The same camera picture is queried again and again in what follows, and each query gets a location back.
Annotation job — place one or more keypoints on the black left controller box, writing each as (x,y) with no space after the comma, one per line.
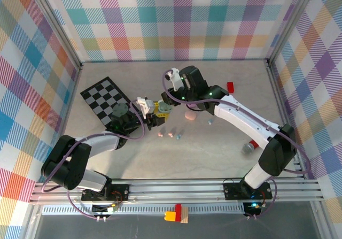
(101,209)

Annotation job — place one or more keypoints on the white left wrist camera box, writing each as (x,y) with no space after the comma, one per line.
(143,105)

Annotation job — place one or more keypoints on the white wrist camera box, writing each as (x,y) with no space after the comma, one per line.
(175,77)
(143,105)

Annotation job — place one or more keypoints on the small red toy brick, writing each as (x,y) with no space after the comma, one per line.
(230,87)

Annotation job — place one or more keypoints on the black right controller box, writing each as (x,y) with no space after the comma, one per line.
(252,209)

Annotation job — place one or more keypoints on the yellow building block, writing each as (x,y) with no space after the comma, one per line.
(169,216)

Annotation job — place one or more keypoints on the thin aluminium frame rail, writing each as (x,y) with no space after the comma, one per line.
(173,61)

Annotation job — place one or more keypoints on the pink earbud charging case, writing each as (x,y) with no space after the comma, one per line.
(190,116)

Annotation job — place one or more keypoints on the tall red building block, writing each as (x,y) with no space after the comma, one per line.
(178,209)

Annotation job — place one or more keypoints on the red marker with grey cap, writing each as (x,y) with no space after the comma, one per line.
(247,148)

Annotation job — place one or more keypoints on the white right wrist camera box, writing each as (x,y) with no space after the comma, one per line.
(175,77)

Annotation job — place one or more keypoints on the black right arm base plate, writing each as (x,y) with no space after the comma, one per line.
(231,193)

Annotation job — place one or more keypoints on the aluminium mounting rail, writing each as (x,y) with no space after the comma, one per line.
(160,193)

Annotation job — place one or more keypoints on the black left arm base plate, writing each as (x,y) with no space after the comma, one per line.
(123,188)

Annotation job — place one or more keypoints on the tan wooden block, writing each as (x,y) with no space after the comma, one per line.
(185,216)

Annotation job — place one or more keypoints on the black grey chessboard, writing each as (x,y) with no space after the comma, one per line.
(101,94)

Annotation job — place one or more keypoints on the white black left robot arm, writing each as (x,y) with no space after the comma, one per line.
(66,166)

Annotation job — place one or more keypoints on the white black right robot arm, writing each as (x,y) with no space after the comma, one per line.
(240,113)

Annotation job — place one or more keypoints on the aluminium side frame rail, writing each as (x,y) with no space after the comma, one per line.
(70,102)
(279,100)

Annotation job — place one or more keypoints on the black controller box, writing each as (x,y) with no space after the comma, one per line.
(101,209)
(252,209)

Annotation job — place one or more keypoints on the aluminium frame post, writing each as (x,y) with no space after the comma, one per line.
(54,22)
(290,22)

